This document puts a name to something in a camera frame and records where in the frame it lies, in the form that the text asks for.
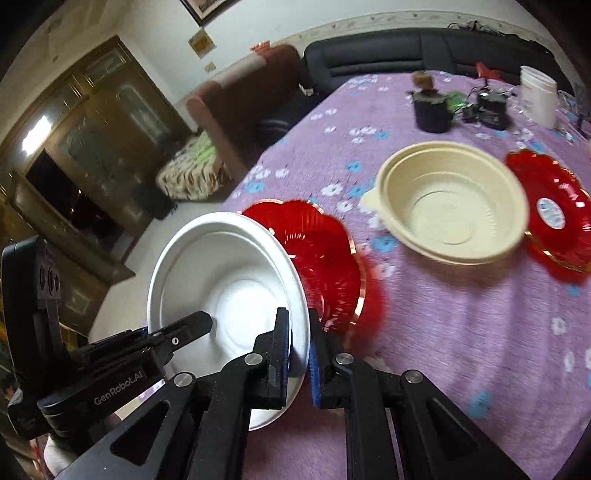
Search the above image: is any red plate with sticker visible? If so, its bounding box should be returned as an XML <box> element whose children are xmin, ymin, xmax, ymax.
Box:
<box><xmin>505</xmin><ymin>149</ymin><xmax>590</xmax><ymax>284</ymax></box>

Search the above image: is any green snack packet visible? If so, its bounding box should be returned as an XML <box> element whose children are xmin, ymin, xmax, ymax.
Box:
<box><xmin>445</xmin><ymin>91</ymin><xmax>468</xmax><ymax>115</ymax></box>

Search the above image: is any red plate at table edge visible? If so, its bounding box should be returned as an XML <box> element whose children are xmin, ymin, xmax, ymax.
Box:
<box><xmin>242</xmin><ymin>199</ymin><xmax>385</xmax><ymax>352</ymax></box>

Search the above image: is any brown armchair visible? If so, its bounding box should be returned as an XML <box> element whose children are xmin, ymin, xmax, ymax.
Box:
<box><xmin>185</xmin><ymin>44</ymin><xmax>301</xmax><ymax>181</ymax></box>

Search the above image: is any white foam bowl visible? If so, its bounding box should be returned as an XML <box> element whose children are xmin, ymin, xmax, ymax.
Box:
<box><xmin>147</xmin><ymin>212</ymin><xmax>311</xmax><ymax>403</ymax></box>

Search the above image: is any framed horse painting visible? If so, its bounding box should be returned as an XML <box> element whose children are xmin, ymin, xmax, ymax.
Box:
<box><xmin>180</xmin><ymin>0</ymin><xmax>238</xmax><ymax>27</ymax></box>

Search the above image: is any white plastic jar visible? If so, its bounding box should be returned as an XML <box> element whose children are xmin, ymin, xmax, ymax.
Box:
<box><xmin>520</xmin><ymin>65</ymin><xmax>558</xmax><ymax>129</ymax></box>

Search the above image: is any black round device with wires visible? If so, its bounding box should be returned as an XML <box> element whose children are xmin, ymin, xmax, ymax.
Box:
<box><xmin>462</xmin><ymin>78</ymin><xmax>513</xmax><ymax>131</ymax></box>

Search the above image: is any wooden glass door cabinet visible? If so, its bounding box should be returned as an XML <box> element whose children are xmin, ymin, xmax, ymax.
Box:
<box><xmin>1</xmin><ymin>37</ymin><xmax>189</xmax><ymax>337</ymax></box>

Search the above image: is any cream plastic bowl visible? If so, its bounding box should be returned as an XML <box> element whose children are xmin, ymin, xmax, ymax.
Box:
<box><xmin>361</xmin><ymin>141</ymin><xmax>529</xmax><ymax>266</ymax></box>

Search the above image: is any black leather sofa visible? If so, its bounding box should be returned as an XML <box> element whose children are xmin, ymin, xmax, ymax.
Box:
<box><xmin>256</xmin><ymin>28</ymin><xmax>574</xmax><ymax>148</ymax></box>

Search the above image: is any black grinder with wooden knob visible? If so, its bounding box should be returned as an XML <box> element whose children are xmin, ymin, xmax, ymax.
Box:
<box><xmin>411</xmin><ymin>71</ymin><xmax>452</xmax><ymax>134</ymax></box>

